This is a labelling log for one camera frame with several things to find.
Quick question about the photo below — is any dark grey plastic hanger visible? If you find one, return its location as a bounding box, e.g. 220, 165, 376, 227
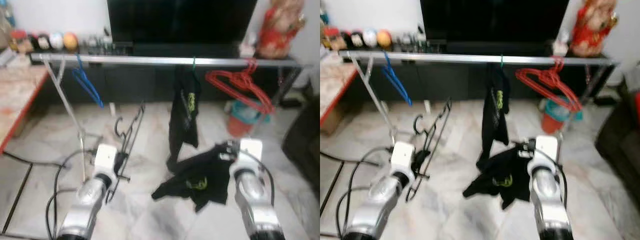
102, 101, 147, 205
404, 97, 453, 203

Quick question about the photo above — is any black shirt with green logo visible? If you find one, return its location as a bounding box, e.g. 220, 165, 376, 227
166, 65, 202, 173
476, 62, 511, 171
151, 142, 233, 213
462, 145, 536, 211

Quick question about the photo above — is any blue plastic hanger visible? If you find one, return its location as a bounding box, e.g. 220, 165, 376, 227
71, 54, 105, 108
382, 51, 413, 107

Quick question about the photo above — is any orange bin with teal liner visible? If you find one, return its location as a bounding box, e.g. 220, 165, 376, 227
226, 99, 271, 138
539, 97, 583, 135

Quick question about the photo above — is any black TV console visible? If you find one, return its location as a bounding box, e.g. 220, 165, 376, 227
30, 42, 306, 106
340, 42, 618, 103

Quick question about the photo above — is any black soundbar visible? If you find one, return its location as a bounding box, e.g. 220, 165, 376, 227
445, 40, 553, 55
132, 42, 241, 57

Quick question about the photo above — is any white crumpled plastic bag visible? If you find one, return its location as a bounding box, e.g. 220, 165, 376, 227
552, 27, 571, 56
239, 32, 257, 57

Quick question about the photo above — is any silver metal clothes rack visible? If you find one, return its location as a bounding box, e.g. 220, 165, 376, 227
30, 52, 306, 183
339, 50, 621, 146

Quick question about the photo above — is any red square cushion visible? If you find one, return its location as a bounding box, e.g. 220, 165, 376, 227
631, 90, 640, 126

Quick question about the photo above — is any marble table with red edge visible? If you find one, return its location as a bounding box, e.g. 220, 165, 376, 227
0, 62, 51, 236
320, 60, 358, 221

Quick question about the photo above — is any red and gold statue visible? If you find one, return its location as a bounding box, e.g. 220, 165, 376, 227
570, 0, 620, 57
256, 0, 307, 60

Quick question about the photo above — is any black television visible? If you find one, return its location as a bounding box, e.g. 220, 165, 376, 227
106, 0, 258, 46
419, 0, 571, 43

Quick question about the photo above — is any glass jar with red lid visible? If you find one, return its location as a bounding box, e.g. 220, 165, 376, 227
322, 27, 341, 51
10, 30, 28, 53

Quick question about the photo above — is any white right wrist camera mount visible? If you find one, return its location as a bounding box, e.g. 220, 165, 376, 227
530, 135, 560, 168
235, 138, 264, 173

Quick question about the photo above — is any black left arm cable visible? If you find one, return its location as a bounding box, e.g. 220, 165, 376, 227
46, 149, 98, 240
335, 146, 396, 236

